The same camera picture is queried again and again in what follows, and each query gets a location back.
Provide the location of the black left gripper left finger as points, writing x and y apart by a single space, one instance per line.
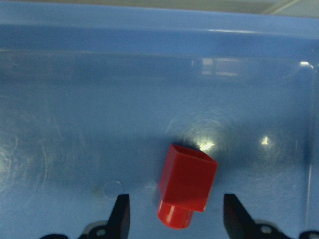
118 225

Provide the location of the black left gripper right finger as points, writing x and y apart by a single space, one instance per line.
237 221

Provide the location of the red block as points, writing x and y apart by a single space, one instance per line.
185 185

